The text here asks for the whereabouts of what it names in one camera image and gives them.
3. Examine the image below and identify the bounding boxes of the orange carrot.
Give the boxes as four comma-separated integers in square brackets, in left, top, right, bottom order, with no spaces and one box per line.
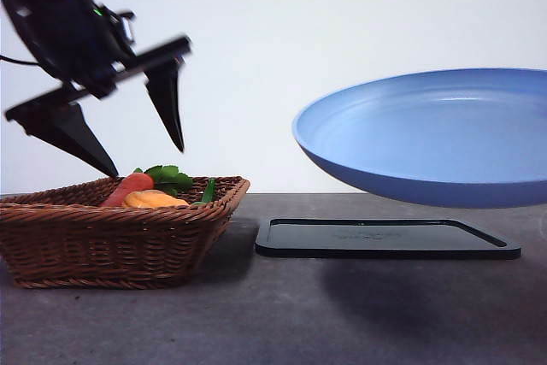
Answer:
[99,172,155,208]

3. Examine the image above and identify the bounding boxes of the yellow corn cob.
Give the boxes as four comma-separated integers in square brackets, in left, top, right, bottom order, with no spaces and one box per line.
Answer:
[122,190,191,208]

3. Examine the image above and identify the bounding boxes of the blue round plate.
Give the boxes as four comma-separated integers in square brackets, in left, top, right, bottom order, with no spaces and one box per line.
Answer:
[291,67,547,209]

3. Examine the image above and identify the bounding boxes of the black cable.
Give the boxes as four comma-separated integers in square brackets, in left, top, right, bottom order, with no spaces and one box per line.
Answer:
[0,55,40,67]

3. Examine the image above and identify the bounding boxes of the black rectangular tray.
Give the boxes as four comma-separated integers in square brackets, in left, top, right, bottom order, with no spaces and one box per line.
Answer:
[255,217,522,260]

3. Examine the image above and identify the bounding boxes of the green pepper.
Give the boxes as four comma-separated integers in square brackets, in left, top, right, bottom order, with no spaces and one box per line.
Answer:
[191,178,217,206]

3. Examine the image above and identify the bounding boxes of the brown wicker basket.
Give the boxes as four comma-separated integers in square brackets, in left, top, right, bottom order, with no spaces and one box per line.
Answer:
[0,175,251,290]

